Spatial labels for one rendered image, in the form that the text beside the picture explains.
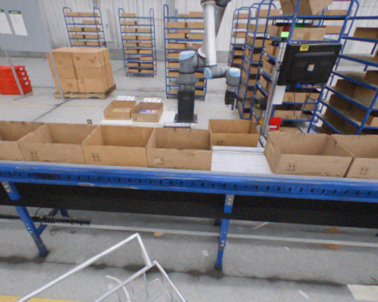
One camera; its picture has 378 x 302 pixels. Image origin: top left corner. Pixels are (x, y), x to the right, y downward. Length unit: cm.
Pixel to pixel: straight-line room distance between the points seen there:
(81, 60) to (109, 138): 431
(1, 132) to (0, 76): 508
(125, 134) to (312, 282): 179
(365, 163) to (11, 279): 252
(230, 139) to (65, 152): 118
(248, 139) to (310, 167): 58
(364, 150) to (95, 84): 529
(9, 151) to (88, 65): 432
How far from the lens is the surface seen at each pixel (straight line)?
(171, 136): 156
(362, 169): 161
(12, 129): 205
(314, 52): 206
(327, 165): 150
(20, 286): 224
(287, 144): 168
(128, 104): 282
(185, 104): 233
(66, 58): 606
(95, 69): 581
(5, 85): 719
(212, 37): 192
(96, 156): 144
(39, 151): 161
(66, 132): 182
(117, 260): 207
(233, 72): 185
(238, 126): 210
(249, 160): 155
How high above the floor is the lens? 169
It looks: 31 degrees down
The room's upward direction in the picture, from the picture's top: 1 degrees clockwise
